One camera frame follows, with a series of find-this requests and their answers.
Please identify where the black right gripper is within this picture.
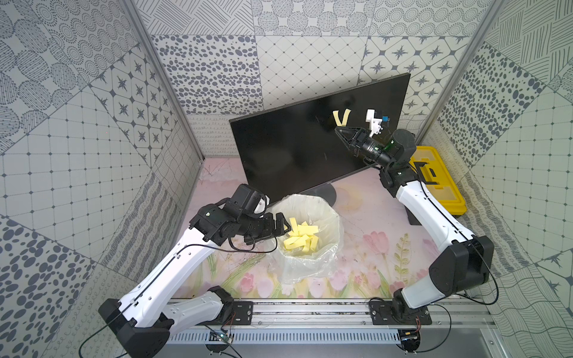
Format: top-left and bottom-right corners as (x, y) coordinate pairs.
(335, 125), (393, 169)

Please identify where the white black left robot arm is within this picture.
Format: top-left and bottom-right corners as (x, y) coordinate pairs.
(98, 184), (292, 357)

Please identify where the black motor under rail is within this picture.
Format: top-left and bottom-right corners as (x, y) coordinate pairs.
(397, 329), (421, 353)

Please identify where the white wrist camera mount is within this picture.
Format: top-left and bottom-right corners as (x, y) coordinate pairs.
(254, 195), (269, 216)
(366, 109), (389, 137)

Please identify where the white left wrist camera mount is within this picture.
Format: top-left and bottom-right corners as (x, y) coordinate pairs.
(254, 195), (269, 216)

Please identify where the floral pink table mat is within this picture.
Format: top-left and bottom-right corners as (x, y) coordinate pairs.
(175, 169), (439, 298)

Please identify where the yellow black toolbox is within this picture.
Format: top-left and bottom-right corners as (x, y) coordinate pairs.
(410, 146), (467, 218)

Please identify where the round grey monitor stand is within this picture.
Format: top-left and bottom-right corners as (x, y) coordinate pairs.
(307, 183), (337, 207)

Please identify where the bin with clear plastic liner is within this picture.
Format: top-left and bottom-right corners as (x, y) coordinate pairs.
(269, 194), (344, 284)

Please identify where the black computer monitor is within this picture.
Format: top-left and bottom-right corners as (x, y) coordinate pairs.
(230, 73), (410, 203)

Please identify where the small green circuit board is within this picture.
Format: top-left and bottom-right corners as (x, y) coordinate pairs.
(209, 331), (233, 345)

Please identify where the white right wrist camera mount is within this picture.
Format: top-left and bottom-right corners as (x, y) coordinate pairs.
(366, 109), (389, 137)

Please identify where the yellow sticky note strip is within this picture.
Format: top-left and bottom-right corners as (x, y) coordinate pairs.
(333, 110), (343, 126)
(342, 109), (351, 127)

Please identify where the pile of yellow sticky notes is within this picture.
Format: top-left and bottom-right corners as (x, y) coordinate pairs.
(283, 217), (319, 253)

